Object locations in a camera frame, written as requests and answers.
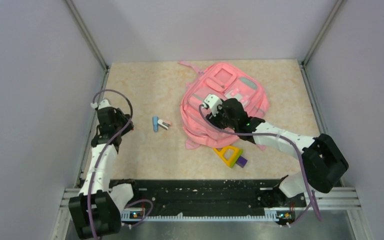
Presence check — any aluminium corner post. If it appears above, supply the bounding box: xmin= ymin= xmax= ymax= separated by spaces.
xmin=301 ymin=0 xmax=347 ymax=69
xmin=63 ymin=0 xmax=109 ymax=71

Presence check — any light blue eraser stick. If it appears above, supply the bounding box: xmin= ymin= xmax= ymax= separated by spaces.
xmin=152 ymin=116 xmax=159 ymax=133

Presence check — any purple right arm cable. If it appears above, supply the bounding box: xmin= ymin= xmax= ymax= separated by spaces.
xmin=198 ymin=104 xmax=323 ymax=228

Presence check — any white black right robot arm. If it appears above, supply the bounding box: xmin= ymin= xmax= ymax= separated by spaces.
xmin=199 ymin=94 xmax=349 ymax=206

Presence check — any pink student backpack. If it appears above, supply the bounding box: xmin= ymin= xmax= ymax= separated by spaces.
xmin=180 ymin=61 xmax=270 ymax=150

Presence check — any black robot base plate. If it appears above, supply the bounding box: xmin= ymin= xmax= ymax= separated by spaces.
xmin=109 ymin=179 xmax=307 ymax=217

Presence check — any yellow green block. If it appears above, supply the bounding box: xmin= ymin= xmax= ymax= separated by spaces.
xmin=212 ymin=145 xmax=243 ymax=168

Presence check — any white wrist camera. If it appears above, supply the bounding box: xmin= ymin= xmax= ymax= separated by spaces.
xmin=90 ymin=98 xmax=112 ymax=111
xmin=203 ymin=94 xmax=223 ymax=117

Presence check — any white mini stapler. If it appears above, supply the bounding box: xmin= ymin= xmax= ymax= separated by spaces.
xmin=157 ymin=119 xmax=172 ymax=130

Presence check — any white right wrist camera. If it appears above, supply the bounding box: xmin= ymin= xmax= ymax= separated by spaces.
xmin=203 ymin=94 xmax=223 ymax=117

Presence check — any left aluminium corner post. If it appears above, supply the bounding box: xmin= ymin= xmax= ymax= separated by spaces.
xmin=63 ymin=0 xmax=109 ymax=71

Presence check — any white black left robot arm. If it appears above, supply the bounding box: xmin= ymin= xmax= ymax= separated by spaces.
xmin=68 ymin=106 xmax=134 ymax=240

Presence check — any purple small block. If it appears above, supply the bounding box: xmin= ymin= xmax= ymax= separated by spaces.
xmin=235 ymin=156 xmax=248 ymax=168

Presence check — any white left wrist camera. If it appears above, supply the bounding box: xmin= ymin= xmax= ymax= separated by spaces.
xmin=90 ymin=98 xmax=112 ymax=111

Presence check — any right aluminium corner post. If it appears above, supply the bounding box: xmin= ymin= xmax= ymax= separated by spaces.
xmin=301 ymin=0 xmax=347 ymax=69

